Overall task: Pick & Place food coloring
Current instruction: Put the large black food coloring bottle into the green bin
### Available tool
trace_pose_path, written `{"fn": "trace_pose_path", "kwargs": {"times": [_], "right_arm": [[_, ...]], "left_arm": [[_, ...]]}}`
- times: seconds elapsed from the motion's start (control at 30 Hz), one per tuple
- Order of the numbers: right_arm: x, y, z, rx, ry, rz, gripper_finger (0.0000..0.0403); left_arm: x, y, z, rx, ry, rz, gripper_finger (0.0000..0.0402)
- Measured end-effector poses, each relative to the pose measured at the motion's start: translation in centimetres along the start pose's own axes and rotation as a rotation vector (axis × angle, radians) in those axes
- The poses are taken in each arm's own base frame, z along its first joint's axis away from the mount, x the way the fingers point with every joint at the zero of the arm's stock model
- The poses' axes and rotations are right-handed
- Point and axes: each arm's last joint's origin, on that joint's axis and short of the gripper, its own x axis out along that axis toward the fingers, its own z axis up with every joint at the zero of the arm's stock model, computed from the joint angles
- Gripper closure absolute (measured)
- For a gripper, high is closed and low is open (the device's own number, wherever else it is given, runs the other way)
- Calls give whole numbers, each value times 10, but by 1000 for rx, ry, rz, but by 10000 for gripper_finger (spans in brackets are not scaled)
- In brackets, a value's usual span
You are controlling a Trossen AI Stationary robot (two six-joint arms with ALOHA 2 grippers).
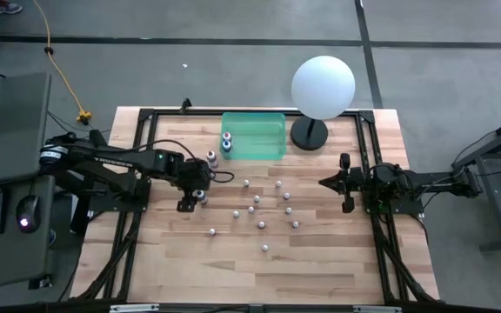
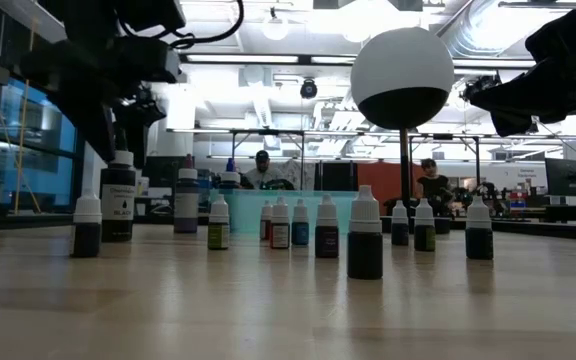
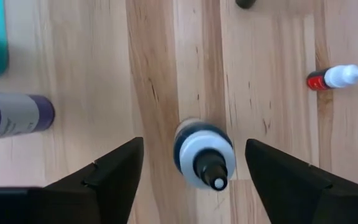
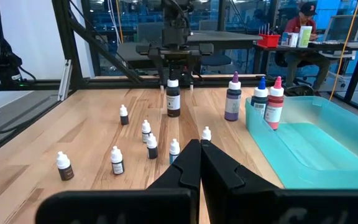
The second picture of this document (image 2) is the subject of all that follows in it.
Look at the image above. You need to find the small purple dropper bottle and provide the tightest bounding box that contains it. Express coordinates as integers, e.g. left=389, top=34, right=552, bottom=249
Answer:
left=314, top=193, right=340, bottom=260

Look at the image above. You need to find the black display panel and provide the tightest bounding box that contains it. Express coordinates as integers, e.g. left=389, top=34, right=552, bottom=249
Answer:
left=314, top=160, right=359, bottom=193

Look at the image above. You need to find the white globe lamp black stand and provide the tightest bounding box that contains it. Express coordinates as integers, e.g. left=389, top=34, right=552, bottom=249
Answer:
left=350, top=26, right=456, bottom=235

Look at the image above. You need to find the large blue window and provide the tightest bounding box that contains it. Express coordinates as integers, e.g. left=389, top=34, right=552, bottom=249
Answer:
left=0, top=74, right=85, bottom=214

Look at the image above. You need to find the small blue dropper bottle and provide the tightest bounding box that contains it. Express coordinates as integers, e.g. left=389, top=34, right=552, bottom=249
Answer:
left=290, top=198, right=311, bottom=247

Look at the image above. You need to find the small red white-label dropper bottle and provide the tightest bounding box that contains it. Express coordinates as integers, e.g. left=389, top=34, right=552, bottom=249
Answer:
left=269, top=195, right=292, bottom=250

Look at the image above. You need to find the yellow hanging cord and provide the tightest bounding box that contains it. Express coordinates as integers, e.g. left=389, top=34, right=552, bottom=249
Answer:
left=0, top=0, right=42, bottom=214

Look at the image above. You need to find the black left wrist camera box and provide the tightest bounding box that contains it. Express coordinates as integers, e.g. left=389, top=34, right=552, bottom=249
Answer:
left=115, top=35, right=185, bottom=85

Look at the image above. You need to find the small dark green dropper bottle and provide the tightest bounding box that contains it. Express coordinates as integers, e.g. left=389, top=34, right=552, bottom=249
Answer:
left=464, top=195, right=495, bottom=261

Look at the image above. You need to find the black left wrist camera cable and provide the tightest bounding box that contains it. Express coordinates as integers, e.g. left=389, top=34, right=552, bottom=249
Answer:
left=117, top=0, right=246, bottom=50

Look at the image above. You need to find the small yellow-green dropper bottle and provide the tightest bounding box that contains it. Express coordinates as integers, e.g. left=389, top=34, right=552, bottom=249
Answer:
left=207, top=193, right=231, bottom=251

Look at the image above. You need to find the ceiling light strip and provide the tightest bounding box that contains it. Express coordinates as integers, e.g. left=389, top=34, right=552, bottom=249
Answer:
left=451, top=58, right=537, bottom=70
left=186, top=53, right=300, bottom=65
left=310, top=55, right=358, bottom=65

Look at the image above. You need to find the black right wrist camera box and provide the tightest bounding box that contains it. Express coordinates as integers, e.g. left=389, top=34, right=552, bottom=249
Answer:
left=523, top=22, right=572, bottom=69

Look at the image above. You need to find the black ceiling camera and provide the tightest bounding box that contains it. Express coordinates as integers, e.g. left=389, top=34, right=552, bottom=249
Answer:
left=299, top=78, right=319, bottom=100

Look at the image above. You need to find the orange partition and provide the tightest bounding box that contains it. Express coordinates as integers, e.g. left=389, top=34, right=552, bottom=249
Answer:
left=356, top=162, right=419, bottom=216

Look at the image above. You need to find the black metal table stand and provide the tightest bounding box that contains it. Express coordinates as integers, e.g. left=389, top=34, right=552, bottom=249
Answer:
left=407, top=132, right=483, bottom=201
left=227, top=128, right=307, bottom=191

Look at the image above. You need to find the white round ceiling lamp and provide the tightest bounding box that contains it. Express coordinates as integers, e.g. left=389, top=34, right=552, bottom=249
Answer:
left=261, top=13, right=290, bottom=42

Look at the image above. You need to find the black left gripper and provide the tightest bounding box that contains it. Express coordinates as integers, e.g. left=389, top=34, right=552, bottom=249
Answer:
left=20, top=38, right=168, bottom=169

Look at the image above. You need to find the large black food coloring bottle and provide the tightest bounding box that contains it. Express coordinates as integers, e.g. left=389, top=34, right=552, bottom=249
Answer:
left=99, top=149, right=138, bottom=244

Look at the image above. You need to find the teal translucent plastic tray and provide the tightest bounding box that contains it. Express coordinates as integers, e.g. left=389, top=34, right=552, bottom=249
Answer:
left=209, top=188, right=360, bottom=235

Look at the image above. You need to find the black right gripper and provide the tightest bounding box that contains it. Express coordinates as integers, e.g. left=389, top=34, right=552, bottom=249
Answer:
left=469, top=58, right=576, bottom=138

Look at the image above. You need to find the large purple-cap food coloring bottle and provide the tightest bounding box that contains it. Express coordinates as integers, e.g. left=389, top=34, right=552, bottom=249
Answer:
left=173, top=153, right=201, bottom=235

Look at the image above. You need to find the person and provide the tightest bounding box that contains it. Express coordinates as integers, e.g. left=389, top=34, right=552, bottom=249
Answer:
left=414, top=158, right=452, bottom=204
left=242, top=149, right=289, bottom=191

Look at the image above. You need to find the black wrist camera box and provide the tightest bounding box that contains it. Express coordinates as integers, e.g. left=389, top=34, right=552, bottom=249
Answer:
left=523, top=22, right=572, bottom=69
left=115, top=35, right=185, bottom=85

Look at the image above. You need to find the black computer monitor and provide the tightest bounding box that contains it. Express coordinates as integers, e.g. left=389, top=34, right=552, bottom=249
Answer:
left=141, top=155, right=182, bottom=190
left=544, top=157, right=576, bottom=199

